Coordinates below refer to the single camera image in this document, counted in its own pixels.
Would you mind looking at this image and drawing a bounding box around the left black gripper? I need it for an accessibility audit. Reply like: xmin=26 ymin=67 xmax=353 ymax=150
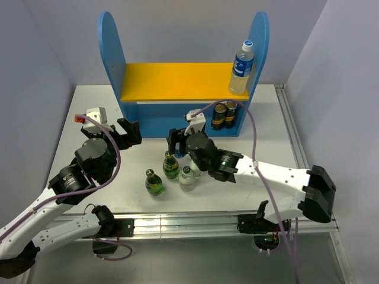
xmin=82 ymin=117 xmax=141 ymax=180

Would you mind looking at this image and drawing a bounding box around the Pocari Sweat bottle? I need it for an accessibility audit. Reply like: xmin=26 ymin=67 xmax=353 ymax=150
xmin=229 ymin=40 xmax=254 ymax=95
xmin=174 ymin=149 xmax=187 ymax=159

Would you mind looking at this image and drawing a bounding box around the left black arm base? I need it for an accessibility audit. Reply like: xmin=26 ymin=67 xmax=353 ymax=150
xmin=83 ymin=204 xmax=134 ymax=261

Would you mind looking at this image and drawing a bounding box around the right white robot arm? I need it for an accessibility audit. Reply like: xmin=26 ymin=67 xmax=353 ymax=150
xmin=166 ymin=128 xmax=336 ymax=231

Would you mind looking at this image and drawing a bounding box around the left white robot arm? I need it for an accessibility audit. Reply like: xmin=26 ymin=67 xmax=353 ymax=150
xmin=1 ymin=115 xmax=142 ymax=279

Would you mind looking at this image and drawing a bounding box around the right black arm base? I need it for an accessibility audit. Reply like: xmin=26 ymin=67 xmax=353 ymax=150
xmin=237 ymin=214 xmax=286 ymax=254

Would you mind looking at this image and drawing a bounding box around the blue and yellow wooden shelf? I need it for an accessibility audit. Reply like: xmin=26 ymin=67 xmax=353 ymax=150
xmin=98 ymin=11 xmax=270 ymax=138

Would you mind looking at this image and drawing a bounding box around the rear green Perrier bottle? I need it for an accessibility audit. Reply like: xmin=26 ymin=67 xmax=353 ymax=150
xmin=162 ymin=151 xmax=179 ymax=179

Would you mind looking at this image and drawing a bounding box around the green perrier bottle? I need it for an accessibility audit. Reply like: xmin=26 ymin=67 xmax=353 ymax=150
xmin=145 ymin=169 xmax=164 ymax=196
xmin=162 ymin=151 xmax=179 ymax=179

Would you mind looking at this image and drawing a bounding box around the rear clear glass bottle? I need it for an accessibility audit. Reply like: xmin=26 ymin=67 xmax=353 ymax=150
xmin=188 ymin=159 xmax=202 ymax=179

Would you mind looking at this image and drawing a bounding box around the clear glass bottle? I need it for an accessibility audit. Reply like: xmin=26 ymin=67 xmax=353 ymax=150
xmin=188 ymin=159 xmax=202 ymax=179
xmin=178 ymin=166 xmax=196 ymax=192

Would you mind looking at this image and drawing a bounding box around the front black yellow can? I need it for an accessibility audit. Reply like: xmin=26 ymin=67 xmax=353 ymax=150
xmin=211 ymin=103 xmax=227 ymax=131

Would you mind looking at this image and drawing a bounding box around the black yellow can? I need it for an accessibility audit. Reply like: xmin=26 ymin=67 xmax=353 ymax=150
xmin=211 ymin=103 xmax=227 ymax=131
xmin=224 ymin=101 xmax=237 ymax=128

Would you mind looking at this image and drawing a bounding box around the front clear glass bottle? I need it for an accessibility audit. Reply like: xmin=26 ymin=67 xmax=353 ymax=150
xmin=178 ymin=166 xmax=196 ymax=192

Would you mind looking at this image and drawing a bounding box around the front green Perrier bottle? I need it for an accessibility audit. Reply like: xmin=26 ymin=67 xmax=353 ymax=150
xmin=145 ymin=169 xmax=164 ymax=196

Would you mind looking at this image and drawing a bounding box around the rear black yellow can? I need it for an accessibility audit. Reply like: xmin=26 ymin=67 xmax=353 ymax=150
xmin=224 ymin=101 xmax=237 ymax=128

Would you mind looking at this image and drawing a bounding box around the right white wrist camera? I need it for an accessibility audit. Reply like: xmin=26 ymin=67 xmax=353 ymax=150
xmin=184 ymin=109 xmax=206 ymax=136

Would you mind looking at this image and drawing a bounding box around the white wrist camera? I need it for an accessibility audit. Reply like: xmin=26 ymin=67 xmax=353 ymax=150
xmin=74 ymin=107 xmax=113 ymax=134
xmin=184 ymin=109 xmax=206 ymax=136

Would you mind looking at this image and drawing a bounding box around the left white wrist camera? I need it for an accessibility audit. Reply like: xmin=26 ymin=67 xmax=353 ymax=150
xmin=74 ymin=107 xmax=113 ymax=134

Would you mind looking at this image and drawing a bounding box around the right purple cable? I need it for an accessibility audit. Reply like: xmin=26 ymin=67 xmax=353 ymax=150
xmin=191 ymin=100 xmax=300 ymax=284

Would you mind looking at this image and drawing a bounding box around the aluminium front rail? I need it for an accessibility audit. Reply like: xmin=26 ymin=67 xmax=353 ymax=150
xmin=56 ymin=210 xmax=340 ymax=241

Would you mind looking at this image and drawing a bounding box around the aluminium rail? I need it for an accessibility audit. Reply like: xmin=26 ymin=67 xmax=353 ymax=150
xmin=274 ymin=84 xmax=356 ymax=283
xmin=56 ymin=210 xmax=340 ymax=241

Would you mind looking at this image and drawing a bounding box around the aluminium right side rail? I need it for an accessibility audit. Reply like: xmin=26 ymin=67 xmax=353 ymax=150
xmin=274 ymin=84 xmax=356 ymax=283

